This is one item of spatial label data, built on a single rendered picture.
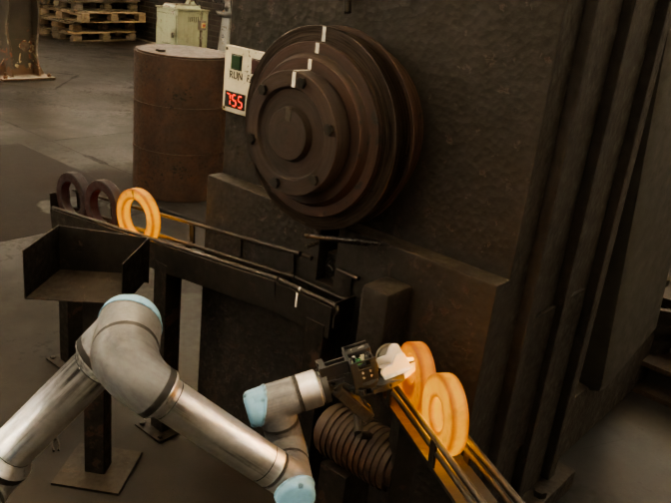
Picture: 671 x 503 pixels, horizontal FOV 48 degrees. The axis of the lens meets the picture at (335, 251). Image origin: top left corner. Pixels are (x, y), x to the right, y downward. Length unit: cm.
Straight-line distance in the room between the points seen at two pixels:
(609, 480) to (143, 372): 182
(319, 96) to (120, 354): 70
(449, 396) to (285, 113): 72
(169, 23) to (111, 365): 885
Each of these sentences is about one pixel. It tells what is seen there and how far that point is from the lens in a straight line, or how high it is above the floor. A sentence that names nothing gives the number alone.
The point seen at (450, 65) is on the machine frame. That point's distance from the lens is 172.
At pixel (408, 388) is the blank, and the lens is 158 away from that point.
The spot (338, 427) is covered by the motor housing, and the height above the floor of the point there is 51.
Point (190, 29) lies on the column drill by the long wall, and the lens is 1002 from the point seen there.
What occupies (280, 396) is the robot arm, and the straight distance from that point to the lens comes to 149.
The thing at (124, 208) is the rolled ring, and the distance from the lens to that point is 247.
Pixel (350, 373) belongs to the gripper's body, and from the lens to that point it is 151.
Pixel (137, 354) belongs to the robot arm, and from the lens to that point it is 130.
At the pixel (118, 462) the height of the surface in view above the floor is 1.
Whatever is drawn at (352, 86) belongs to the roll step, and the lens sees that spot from 166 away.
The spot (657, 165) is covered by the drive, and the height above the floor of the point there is 104.
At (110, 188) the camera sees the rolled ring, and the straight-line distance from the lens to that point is 252.
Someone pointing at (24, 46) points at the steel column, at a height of 32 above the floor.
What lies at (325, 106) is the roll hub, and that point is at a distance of 163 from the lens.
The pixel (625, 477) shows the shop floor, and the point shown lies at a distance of 278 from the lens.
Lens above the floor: 149
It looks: 21 degrees down
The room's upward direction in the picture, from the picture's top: 7 degrees clockwise
